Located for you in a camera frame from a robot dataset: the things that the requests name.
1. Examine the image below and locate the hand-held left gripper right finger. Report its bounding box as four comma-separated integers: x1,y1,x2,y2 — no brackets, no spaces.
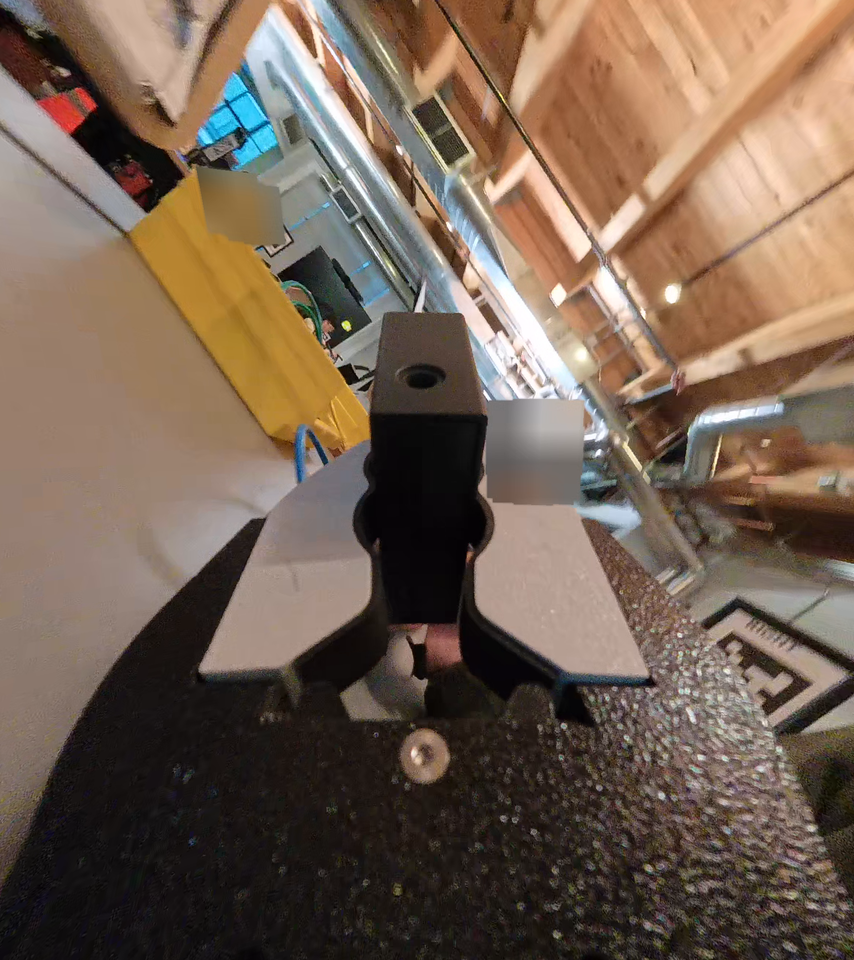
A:
460,501,656,687

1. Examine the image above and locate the blue ethernet cable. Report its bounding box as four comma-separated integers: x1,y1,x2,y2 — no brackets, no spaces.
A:
293,423,332,485

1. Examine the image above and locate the red plastic bin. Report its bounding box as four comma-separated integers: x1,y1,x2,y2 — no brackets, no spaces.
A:
37,86,98,136

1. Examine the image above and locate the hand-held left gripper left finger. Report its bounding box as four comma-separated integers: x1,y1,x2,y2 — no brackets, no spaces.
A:
198,441,390,682

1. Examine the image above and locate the silver air duct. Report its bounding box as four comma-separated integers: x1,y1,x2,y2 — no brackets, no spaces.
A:
685,397,854,485
269,0,705,582

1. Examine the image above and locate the black network switch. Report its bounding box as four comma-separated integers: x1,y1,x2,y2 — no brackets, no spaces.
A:
368,312,489,625

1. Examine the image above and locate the green ethernet cable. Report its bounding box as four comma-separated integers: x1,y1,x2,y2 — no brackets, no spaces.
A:
280,279,325,342

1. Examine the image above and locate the yellow plastic bin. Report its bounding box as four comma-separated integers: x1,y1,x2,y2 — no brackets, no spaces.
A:
129,176,371,460

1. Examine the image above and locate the metal vent grille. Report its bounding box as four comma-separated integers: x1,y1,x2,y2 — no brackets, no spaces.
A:
408,93,474,170

